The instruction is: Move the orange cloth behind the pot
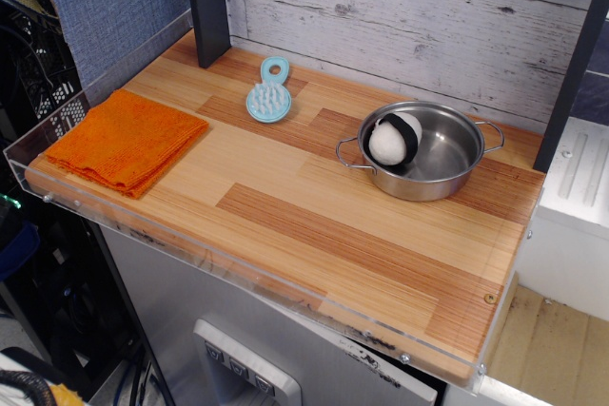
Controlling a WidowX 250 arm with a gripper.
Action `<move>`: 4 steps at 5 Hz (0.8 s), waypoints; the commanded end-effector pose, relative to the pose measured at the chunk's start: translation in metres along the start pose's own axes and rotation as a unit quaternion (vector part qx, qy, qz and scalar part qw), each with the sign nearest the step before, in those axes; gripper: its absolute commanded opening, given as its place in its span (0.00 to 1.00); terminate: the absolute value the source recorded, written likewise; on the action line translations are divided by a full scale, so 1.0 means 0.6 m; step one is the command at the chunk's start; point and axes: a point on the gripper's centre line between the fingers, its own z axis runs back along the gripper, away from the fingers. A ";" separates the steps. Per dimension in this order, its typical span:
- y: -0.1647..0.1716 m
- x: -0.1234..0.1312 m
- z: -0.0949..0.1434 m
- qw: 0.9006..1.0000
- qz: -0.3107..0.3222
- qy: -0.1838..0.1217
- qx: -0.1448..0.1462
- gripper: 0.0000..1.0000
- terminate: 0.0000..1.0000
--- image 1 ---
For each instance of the orange cloth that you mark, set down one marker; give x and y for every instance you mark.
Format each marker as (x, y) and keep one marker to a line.
(127, 143)

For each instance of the small stainless steel pot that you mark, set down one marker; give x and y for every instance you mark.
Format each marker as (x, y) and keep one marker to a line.
(452, 146)

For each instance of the light blue scrub brush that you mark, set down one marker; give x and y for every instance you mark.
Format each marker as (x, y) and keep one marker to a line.
(270, 101)

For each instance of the white ball with black band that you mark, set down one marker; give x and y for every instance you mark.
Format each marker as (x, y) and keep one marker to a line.
(395, 139)

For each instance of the clear acrylic table guard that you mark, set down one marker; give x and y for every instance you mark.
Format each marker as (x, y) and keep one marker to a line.
(286, 211)

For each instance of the white toy sink unit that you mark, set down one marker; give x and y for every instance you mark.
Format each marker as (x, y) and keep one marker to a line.
(564, 253)

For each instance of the silver toy dispenser panel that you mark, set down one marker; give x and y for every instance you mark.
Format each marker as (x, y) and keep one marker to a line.
(239, 375)

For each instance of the dark grey left post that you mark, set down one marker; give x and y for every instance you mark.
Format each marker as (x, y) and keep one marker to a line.
(211, 30)

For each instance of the dark grey post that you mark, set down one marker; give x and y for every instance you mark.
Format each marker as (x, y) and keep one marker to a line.
(589, 35)
(211, 30)

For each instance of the dark grey right post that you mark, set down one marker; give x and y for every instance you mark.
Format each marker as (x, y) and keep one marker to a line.
(589, 35)

